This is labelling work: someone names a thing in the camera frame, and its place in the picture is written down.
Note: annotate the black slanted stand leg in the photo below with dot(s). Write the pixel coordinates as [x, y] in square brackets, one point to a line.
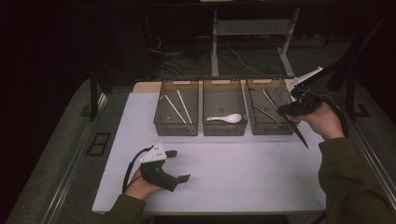
[358, 56]

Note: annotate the white ceramic spoon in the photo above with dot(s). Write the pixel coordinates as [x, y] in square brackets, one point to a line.
[233, 118]

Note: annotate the aluminium rail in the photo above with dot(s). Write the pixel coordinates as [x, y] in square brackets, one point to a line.
[67, 186]
[378, 168]

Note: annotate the person's left hand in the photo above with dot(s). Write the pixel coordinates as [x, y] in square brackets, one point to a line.
[140, 188]

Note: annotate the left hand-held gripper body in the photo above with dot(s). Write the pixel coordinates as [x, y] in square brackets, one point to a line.
[155, 175]

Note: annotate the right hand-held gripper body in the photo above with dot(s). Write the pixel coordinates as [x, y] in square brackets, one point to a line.
[303, 102]

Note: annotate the light wooden board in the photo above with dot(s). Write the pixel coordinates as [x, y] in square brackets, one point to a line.
[143, 87]

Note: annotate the grey see-through plastic bin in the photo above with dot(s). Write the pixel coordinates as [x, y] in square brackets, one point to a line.
[258, 127]
[174, 124]
[222, 99]

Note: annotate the person's right hand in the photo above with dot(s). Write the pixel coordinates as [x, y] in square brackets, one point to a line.
[323, 123]

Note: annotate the white chopstick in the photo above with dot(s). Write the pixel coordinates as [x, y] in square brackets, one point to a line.
[176, 109]
[184, 106]

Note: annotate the black metal stand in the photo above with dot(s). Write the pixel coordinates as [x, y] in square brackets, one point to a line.
[351, 93]
[93, 93]

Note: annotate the white metal desk frame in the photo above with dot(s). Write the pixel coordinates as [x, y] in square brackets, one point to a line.
[214, 56]

